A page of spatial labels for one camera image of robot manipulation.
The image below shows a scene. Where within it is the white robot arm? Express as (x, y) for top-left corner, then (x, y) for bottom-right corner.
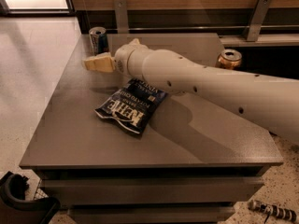
(83, 39), (299, 143)

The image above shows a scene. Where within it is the grey drawer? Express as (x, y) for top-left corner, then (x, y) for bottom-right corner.
(68, 206), (235, 224)
(42, 177), (263, 206)

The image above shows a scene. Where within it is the redbull can blue silver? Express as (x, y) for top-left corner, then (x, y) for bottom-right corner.
(89, 27), (109, 55)

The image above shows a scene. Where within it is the upper grey drawer front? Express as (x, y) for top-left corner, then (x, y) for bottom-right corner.
(42, 177), (263, 206)

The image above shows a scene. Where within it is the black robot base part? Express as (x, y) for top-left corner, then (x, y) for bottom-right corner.
(0, 171), (60, 224)

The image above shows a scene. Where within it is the right metal wall bracket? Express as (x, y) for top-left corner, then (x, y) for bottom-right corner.
(246, 0), (272, 42)

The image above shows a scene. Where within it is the orange LaCroix can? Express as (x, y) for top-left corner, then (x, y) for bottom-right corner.
(216, 49), (242, 70)

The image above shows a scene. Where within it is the grey drawer cabinet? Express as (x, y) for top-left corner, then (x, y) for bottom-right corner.
(21, 36), (282, 211)

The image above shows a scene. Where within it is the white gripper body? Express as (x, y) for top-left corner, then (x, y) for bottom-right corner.
(114, 38), (149, 77)

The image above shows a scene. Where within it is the left metal wall bracket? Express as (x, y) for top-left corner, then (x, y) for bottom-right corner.
(114, 0), (129, 34)

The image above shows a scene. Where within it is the lower grey drawer front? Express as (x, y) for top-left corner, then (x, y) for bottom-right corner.
(68, 206), (235, 224)

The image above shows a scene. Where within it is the blue Kettle chips bag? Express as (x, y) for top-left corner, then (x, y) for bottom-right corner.
(95, 78), (167, 134)

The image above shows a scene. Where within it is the metal wall bracket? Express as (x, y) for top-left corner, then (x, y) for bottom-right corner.
(114, 0), (129, 34)
(246, 0), (272, 42)

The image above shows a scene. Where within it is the black white striped tool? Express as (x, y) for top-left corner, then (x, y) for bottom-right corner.
(248, 200), (299, 224)

